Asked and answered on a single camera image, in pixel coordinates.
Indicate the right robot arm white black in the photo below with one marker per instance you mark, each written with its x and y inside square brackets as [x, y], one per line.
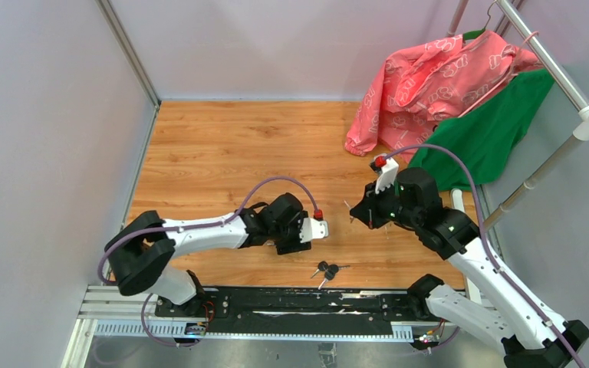
[521, 327]

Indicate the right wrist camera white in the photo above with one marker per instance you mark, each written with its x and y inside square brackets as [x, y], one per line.
[386, 169]

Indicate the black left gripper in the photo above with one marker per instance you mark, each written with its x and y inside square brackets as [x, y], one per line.
[295, 245]

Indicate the small brass key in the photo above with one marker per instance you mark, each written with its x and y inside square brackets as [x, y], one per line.
[348, 211]

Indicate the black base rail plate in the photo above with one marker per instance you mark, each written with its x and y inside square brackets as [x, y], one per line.
[292, 313]

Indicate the pink patterned garment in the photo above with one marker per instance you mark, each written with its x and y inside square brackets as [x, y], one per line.
[419, 87]

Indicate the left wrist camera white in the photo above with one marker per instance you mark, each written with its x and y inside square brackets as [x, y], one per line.
[313, 227]

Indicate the aluminium corner frame post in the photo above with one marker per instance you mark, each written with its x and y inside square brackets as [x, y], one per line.
[116, 26]

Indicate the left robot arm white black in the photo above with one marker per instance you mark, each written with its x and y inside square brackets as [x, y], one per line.
[139, 256]

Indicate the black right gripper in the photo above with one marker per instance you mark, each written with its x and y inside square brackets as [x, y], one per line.
[367, 209]

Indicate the black-headed key bunch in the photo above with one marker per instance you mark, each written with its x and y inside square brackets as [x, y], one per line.
[329, 271]

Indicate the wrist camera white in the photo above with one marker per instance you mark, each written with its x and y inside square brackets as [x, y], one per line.
[386, 169]
[313, 227]

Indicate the green garment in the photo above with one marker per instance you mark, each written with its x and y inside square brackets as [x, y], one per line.
[485, 137]

